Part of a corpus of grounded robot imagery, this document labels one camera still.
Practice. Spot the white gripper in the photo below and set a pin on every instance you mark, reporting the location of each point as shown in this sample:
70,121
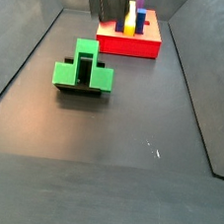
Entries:
113,10

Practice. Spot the green bridge-shaped block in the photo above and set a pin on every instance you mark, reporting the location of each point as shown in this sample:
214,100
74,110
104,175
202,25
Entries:
67,73

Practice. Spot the red base board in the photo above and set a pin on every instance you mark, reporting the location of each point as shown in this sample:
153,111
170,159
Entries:
143,45

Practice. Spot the black angle fixture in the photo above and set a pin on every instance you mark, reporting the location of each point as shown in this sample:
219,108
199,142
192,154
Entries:
80,88

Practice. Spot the long yellow bar block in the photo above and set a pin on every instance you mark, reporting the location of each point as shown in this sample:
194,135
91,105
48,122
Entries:
130,22

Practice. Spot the right blue post block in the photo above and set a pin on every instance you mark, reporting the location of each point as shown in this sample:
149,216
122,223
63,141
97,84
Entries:
119,26

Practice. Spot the blue post block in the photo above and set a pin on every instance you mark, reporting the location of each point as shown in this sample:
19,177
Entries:
119,26
140,20

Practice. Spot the left purple post block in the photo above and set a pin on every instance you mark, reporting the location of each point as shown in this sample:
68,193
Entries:
139,3

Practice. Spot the left blue post block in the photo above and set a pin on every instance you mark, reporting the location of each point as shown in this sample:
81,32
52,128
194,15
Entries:
140,20

